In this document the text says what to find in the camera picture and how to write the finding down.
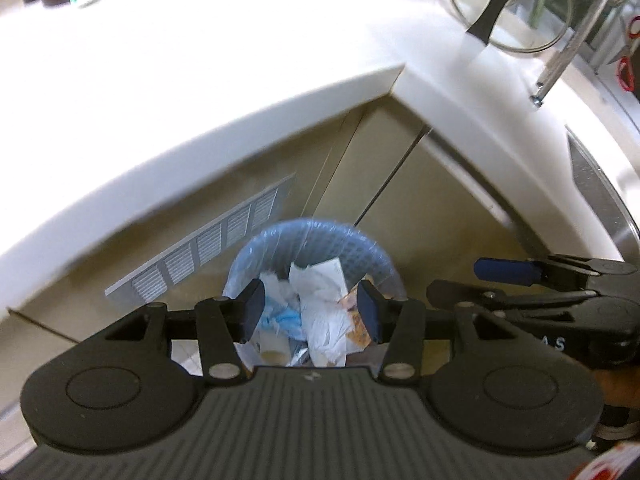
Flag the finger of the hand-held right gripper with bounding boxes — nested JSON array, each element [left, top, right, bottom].
[[426, 279, 598, 312], [474, 254, 640, 295]]

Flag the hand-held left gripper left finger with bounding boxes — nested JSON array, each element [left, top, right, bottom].
[[95, 279, 266, 386]]

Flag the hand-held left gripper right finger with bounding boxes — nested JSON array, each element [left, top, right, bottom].
[[358, 280, 531, 385]]

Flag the orange snack wrapper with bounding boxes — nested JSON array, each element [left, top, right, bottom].
[[337, 275, 375, 353]]

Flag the blue plastic wrapper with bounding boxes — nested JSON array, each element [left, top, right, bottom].
[[255, 272, 307, 343]]

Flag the white paper towel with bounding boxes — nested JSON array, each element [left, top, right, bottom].
[[287, 257, 351, 368]]

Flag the white paper cup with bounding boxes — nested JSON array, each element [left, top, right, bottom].
[[255, 341, 293, 368]]

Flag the white mesh trash bin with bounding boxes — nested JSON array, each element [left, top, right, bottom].
[[222, 217, 408, 368]]

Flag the person's right hand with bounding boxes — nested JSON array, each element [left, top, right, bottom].
[[595, 355, 640, 406]]

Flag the wide beige cabinet door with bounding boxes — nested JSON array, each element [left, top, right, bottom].
[[350, 130, 551, 281]]

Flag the silver cabinet vent grille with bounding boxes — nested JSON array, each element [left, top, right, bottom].
[[105, 172, 296, 306]]

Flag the steel sink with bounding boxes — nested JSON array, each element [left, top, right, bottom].
[[565, 127, 640, 261]]

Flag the beige vented cabinet panel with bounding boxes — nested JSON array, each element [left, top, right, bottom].
[[7, 107, 358, 311]]

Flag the narrow beige cabinet door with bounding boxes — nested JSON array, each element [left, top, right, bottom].
[[310, 102, 431, 233]]

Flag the metal dish rack poles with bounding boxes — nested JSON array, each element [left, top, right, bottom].
[[530, 0, 631, 108]]

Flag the red scissors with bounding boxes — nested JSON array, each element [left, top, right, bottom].
[[614, 15, 640, 93]]

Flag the glass pot lid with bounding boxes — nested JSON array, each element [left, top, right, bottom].
[[442, 0, 576, 54]]

